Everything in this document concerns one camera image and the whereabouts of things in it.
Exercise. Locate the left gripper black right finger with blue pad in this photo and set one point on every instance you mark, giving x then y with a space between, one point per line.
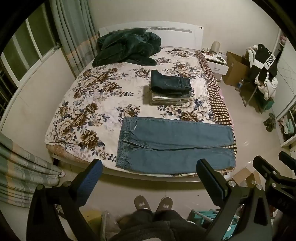
254 222

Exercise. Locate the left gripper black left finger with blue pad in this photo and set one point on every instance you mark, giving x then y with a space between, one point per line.
43 218

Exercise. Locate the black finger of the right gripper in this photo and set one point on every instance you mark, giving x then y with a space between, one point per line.
279 190

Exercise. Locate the light blue denim jeans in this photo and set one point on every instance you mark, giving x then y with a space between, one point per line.
161 146

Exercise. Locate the small open cardboard box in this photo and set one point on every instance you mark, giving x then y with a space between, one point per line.
246 178

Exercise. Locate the teal plastic crate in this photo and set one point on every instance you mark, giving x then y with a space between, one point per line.
206 217

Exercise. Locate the striped curtain lower left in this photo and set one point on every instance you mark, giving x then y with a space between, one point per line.
22 172

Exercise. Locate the dark shoes on floor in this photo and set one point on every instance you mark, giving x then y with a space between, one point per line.
270 123

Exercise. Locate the white wardrobe shelf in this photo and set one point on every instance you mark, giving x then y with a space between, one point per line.
284 102

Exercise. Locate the left grey slipper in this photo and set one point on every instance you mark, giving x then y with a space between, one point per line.
140 203

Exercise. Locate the grey slipper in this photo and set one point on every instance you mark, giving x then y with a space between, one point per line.
165 204
140 203

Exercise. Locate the right grey slipper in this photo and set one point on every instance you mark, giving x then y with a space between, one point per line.
165 204

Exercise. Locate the floral bed blanket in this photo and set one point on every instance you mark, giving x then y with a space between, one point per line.
88 120

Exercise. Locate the checkered brown bed sheet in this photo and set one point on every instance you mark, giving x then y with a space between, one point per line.
218 107

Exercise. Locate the white puffer coat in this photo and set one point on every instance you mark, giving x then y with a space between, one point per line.
268 89

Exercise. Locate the metal clothes rack chair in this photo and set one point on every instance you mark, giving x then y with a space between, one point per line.
251 96

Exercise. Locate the brown cardboard box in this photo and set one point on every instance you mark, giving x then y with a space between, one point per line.
238 68

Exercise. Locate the white bedside table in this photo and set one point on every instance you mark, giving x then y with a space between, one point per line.
217 63

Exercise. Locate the beige table lamp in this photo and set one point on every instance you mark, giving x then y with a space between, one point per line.
215 47

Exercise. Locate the dark folded jeans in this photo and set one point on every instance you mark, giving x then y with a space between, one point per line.
169 85

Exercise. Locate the grey green window curtain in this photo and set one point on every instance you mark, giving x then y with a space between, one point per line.
76 32

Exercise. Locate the dark green plush blanket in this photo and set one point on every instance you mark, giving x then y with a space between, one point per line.
134 46

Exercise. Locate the white bed headboard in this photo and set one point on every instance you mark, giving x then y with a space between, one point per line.
172 34

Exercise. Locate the window with white frame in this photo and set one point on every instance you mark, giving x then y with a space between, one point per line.
30 46

